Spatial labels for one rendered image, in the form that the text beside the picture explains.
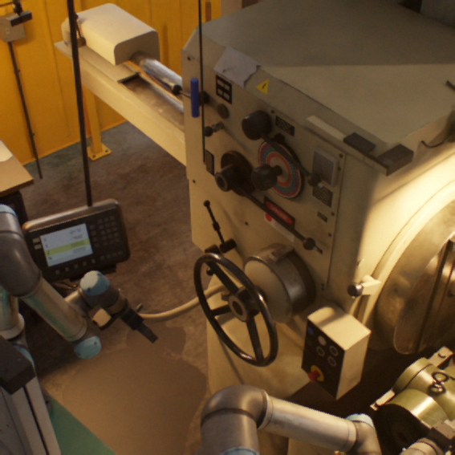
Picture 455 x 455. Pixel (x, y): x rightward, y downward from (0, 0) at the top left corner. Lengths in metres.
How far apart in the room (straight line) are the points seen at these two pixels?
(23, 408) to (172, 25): 3.68
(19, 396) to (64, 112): 3.33
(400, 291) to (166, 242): 2.34
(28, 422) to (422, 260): 1.11
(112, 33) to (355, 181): 1.76
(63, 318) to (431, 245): 1.02
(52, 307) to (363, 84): 1.01
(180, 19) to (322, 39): 2.82
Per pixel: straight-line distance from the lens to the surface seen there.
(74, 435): 2.14
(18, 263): 1.76
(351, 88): 1.86
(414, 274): 1.97
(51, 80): 4.46
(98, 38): 3.22
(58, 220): 2.39
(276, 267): 2.00
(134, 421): 3.37
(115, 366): 3.56
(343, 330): 1.95
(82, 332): 1.99
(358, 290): 1.85
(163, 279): 3.91
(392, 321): 2.05
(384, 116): 1.76
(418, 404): 1.92
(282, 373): 2.77
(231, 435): 1.42
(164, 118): 2.97
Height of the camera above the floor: 2.85
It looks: 43 degrees down
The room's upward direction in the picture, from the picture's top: straight up
